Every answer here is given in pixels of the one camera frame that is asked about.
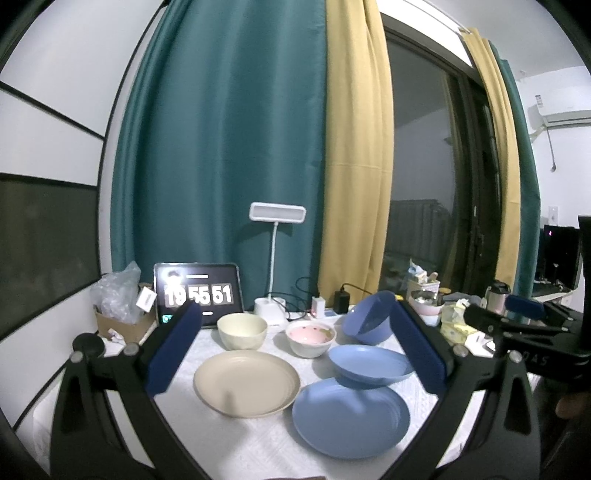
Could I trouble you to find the large blue bowl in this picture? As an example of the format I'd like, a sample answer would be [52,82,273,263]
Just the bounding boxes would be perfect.
[342,291,397,345]

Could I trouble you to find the deep blue plate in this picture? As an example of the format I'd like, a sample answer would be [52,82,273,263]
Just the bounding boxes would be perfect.
[328,345,415,386]

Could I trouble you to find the beige plate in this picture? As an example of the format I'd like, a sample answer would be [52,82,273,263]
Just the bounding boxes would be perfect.
[193,350,301,418]

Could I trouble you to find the beige bowl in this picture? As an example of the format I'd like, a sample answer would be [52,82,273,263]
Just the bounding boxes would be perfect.
[216,313,269,350]

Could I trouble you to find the pink white ceramic bowl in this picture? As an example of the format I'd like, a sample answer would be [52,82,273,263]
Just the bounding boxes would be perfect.
[284,320,337,359]

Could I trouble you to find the stacked pink blue bowls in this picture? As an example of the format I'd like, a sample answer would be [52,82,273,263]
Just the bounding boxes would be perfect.
[409,290,444,327]

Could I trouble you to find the person's right hand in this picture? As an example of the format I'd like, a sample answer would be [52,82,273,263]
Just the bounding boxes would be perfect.
[555,393,590,419]

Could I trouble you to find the yellow tissue pack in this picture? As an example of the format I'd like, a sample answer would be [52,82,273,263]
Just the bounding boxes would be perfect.
[440,299,477,344]

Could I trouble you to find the cardboard box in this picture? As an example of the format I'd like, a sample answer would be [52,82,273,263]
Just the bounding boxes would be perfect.
[94,306,155,343]

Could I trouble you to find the container with snacks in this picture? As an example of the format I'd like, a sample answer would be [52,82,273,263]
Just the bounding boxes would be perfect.
[407,260,441,296]

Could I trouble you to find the small white box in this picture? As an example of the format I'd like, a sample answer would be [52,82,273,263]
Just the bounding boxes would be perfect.
[135,286,157,313]

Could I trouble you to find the steel thermos mug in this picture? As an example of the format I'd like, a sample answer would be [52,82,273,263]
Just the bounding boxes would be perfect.
[484,280,511,316]

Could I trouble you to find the black round pouch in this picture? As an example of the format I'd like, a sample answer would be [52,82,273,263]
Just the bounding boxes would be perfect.
[72,333,105,359]

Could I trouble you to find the clear plastic bag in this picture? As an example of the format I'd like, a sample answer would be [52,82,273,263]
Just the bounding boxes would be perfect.
[90,261,142,325]

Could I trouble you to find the black monitor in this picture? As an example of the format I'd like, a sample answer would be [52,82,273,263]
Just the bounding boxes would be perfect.
[535,225,582,290]

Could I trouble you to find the tablet showing clock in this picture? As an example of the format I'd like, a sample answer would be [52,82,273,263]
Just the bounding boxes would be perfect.
[153,263,245,327]

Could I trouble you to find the black charger adapter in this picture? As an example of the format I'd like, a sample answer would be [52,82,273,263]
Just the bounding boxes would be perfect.
[332,288,351,315]

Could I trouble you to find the yellow curtain right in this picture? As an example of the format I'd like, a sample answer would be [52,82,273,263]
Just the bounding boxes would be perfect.
[462,28,521,289]

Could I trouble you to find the yellow curtain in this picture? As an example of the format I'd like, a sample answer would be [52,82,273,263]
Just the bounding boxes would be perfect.
[462,28,521,289]
[318,1,394,303]

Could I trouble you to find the white charger plug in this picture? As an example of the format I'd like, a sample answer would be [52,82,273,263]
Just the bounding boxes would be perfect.
[311,296,325,319]

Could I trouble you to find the white desk lamp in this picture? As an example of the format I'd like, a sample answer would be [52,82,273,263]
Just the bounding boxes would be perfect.
[249,201,307,325]

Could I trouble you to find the white power strip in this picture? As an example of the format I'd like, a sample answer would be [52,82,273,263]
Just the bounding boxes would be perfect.
[285,307,346,322]

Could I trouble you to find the teal curtain right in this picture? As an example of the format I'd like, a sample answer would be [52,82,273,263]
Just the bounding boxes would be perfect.
[490,43,541,298]

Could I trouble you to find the teal curtain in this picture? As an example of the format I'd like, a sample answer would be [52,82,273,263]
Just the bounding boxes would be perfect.
[490,43,541,298]
[110,1,327,308]

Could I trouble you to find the yellow curtain left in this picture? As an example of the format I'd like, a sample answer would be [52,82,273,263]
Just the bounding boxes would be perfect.
[318,1,394,303]

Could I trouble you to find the air conditioner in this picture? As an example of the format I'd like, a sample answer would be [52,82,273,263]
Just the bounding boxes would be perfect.
[528,105,590,141]

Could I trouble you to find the teal curtain left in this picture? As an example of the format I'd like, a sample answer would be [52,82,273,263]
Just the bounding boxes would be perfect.
[110,1,327,308]

